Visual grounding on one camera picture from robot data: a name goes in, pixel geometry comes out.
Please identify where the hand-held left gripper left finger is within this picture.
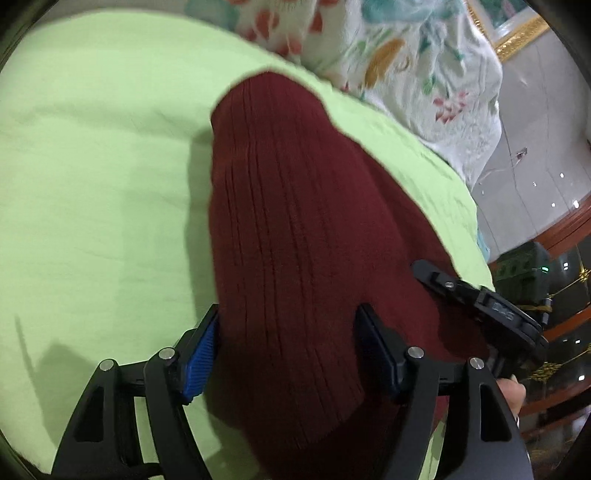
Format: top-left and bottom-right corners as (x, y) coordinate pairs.
(50, 302), (221, 480)

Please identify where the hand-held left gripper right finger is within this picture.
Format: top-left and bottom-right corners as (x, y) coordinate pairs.
(353, 302), (532, 480)

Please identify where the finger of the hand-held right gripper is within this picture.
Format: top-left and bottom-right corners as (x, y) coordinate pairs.
(411, 260), (484, 315)

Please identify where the maroon hooded zip sweater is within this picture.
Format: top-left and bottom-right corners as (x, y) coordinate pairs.
(208, 69), (504, 480)

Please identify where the person's right hand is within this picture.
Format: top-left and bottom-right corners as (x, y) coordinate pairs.
(496, 374), (528, 430)

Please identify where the dark green device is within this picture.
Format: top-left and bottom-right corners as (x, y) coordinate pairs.
(494, 240), (552, 296)

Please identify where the dark wooden cabinet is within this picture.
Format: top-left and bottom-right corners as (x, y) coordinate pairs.
(485, 194), (591, 462)

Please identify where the white floral quilt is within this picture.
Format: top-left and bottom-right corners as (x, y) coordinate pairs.
(185, 0), (504, 190)

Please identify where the light green bed sheet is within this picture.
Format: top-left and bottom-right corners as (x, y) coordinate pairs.
(0, 9), (497, 480)

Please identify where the gold framed picture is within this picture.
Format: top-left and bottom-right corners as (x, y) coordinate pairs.
(462, 0), (555, 63)

